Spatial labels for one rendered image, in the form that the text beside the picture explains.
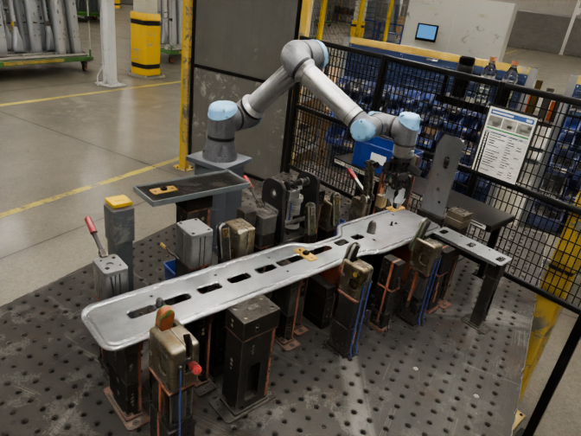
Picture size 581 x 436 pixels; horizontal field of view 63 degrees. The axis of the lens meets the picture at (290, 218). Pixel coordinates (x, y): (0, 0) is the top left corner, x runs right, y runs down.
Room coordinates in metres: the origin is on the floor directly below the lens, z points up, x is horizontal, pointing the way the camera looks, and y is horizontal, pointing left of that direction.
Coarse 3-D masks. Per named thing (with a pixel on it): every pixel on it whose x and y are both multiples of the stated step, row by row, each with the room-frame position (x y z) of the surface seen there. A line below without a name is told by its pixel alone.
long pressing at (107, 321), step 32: (352, 224) 1.67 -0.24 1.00; (384, 224) 1.71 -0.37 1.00; (416, 224) 1.75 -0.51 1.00; (256, 256) 1.33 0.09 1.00; (288, 256) 1.36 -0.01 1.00; (320, 256) 1.39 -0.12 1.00; (160, 288) 1.09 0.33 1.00; (192, 288) 1.11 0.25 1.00; (224, 288) 1.13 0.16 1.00; (256, 288) 1.15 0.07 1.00; (96, 320) 0.92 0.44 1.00; (128, 320) 0.94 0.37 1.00; (192, 320) 0.98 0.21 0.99
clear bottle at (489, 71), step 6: (492, 60) 2.23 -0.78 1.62; (486, 66) 2.24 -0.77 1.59; (492, 66) 2.22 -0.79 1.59; (486, 72) 2.22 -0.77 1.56; (492, 72) 2.21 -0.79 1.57; (492, 78) 2.21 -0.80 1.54; (480, 90) 2.22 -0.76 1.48; (486, 90) 2.21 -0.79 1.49; (480, 96) 2.21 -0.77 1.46; (486, 96) 2.21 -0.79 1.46
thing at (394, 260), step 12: (384, 264) 1.46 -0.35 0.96; (396, 264) 1.43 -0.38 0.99; (384, 276) 1.45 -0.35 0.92; (396, 276) 1.42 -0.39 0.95; (384, 288) 1.45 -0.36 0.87; (396, 288) 1.43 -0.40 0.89; (384, 300) 1.44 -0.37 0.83; (372, 312) 1.46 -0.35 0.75; (384, 312) 1.43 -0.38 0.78; (372, 324) 1.45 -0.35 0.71; (384, 324) 1.43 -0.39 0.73
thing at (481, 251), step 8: (448, 232) 1.72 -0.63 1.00; (456, 232) 1.73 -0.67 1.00; (448, 240) 1.65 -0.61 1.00; (456, 240) 1.65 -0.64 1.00; (464, 240) 1.66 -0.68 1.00; (472, 240) 1.67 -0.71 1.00; (464, 248) 1.60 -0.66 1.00; (472, 248) 1.60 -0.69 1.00; (480, 248) 1.61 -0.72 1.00; (488, 248) 1.62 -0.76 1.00; (480, 256) 1.55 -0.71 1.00; (488, 256) 1.56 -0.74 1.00; (496, 256) 1.57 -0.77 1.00; (504, 256) 1.58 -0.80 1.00; (496, 264) 1.51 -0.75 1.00
